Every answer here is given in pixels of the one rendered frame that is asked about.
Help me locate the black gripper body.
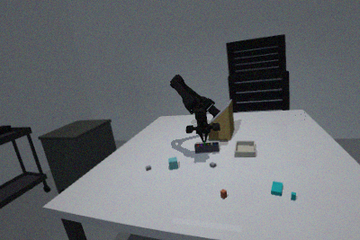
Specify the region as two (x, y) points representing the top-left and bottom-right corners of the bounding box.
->
(186, 123), (221, 134)

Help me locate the teal cube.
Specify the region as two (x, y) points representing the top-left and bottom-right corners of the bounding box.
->
(168, 157), (178, 170)
(271, 182), (283, 196)

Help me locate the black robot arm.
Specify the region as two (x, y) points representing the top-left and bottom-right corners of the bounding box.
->
(170, 75), (221, 134)

